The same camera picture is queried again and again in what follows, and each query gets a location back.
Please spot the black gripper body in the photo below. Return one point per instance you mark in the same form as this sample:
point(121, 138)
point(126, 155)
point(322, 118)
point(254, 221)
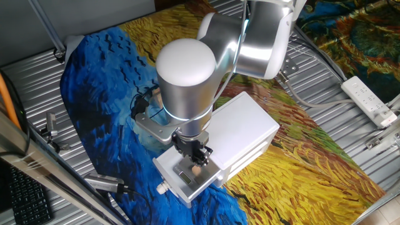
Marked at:
point(187, 143)

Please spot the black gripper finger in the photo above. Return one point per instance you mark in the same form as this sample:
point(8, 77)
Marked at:
point(193, 156)
point(206, 154)

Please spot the small wooden cube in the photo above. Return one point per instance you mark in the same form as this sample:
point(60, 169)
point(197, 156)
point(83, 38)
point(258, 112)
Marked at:
point(196, 170)

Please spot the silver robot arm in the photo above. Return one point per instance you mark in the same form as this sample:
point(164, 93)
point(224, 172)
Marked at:
point(187, 75)

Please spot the white plastic drawer cabinet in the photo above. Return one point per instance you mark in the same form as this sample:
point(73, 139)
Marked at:
point(240, 125)

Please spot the small digital scale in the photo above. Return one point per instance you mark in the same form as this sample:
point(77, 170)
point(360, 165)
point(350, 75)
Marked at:
point(184, 175)

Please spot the blue and yellow painted cloth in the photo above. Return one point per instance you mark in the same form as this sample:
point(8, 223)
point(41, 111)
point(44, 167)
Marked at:
point(281, 175)

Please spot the white pad under cloth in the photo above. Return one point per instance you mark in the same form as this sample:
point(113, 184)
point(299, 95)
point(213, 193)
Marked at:
point(71, 47)

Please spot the black keyboard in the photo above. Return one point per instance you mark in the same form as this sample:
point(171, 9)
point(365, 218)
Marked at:
point(28, 200)

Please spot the white power strip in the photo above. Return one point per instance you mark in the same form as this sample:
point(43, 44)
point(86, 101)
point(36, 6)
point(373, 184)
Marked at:
point(368, 100)

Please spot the grey metal pole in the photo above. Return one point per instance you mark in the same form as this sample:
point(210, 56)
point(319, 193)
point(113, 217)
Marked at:
point(47, 28)

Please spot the dark green painted cloth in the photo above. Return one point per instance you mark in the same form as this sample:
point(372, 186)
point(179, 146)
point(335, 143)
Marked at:
point(359, 37)

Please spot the wrist camera on grey bracket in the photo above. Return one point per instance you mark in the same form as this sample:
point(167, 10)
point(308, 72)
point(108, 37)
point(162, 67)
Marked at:
point(150, 125)

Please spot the silver depth camera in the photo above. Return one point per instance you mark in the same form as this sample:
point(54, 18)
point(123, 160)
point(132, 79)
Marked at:
point(101, 182)

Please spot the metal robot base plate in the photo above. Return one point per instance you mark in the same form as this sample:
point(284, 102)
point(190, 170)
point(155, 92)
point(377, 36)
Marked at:
point(290, 67)

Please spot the aluminium frame bar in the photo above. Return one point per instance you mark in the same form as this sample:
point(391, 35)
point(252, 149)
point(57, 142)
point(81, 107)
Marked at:
point(47, 168)

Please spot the small metal bracket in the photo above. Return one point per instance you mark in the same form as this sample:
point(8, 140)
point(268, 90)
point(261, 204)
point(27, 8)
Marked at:
point(373, 142)

